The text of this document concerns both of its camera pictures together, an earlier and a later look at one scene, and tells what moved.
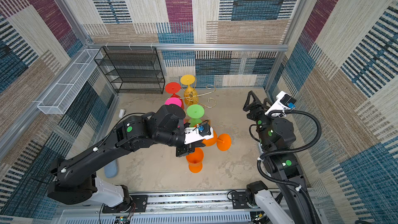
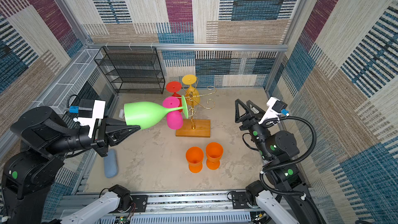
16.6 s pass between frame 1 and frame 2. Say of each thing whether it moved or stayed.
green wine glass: moved
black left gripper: moved
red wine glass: stayed
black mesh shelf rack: stayed
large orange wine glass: moved
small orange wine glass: stayed
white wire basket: stayed
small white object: stayed
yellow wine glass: stayed
